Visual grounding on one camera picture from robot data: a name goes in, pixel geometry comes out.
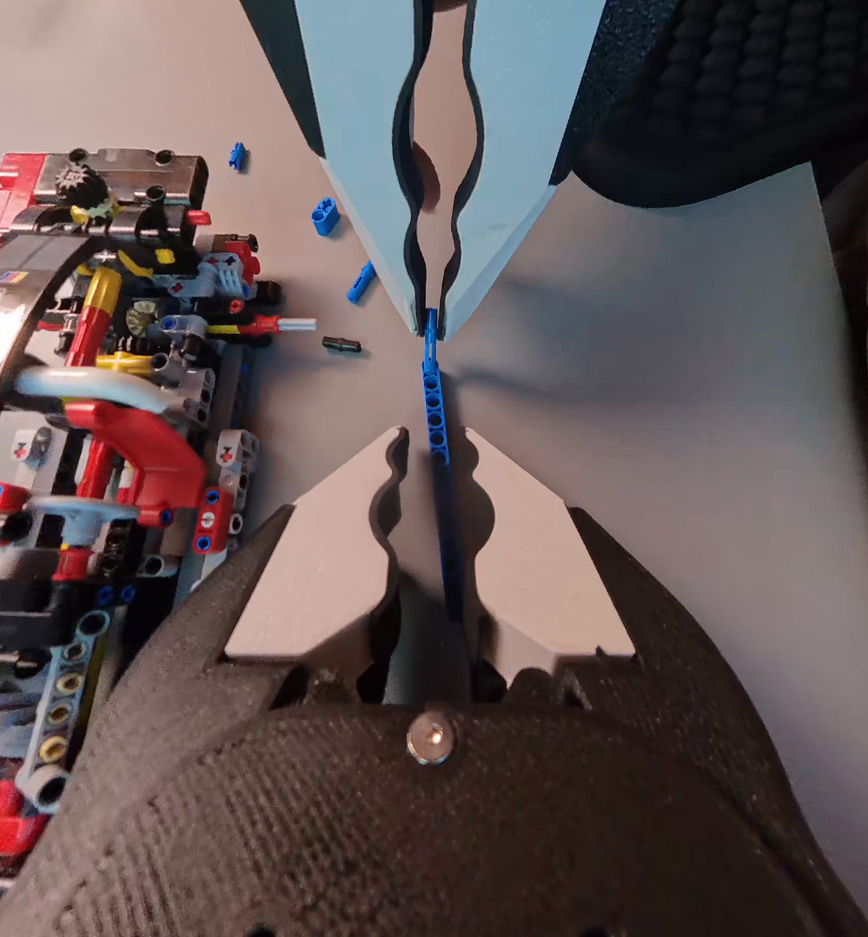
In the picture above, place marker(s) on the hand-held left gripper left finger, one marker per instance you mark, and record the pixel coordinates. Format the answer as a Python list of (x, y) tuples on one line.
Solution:
[(309, 585)]

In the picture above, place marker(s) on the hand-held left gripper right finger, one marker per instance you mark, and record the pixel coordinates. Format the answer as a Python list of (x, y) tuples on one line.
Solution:
[(551, 585)]

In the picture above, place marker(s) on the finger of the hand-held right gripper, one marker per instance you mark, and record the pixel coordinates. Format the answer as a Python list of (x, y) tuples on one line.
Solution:
[(353, 110), (522, 110)]

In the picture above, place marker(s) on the long blue lego pin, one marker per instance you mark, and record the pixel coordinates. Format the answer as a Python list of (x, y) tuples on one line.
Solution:
[(361, 282)]

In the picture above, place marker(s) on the long blue lego beam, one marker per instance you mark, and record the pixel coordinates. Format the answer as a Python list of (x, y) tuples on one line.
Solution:
[(434, 410)]

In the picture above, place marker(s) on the lego car chassis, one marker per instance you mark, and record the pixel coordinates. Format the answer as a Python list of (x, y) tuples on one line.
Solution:
[(134, 439)]

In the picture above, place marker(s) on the short blue lego pin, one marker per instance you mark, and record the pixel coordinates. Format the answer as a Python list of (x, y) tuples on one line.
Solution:
[(238, 156), (431, 326)]

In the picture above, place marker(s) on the small blue lego connector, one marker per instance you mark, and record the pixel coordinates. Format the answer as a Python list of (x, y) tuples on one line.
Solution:
[(324, 217)]

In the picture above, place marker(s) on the black lego pin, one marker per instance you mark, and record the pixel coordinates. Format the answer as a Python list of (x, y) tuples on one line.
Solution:
[(342, 344)]

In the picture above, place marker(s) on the person's right hand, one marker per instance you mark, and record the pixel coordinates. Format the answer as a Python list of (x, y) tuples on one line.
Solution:
[(427, 179)]

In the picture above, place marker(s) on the black chair armrest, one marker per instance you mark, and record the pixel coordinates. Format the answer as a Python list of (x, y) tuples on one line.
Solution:
[(734, 73)]

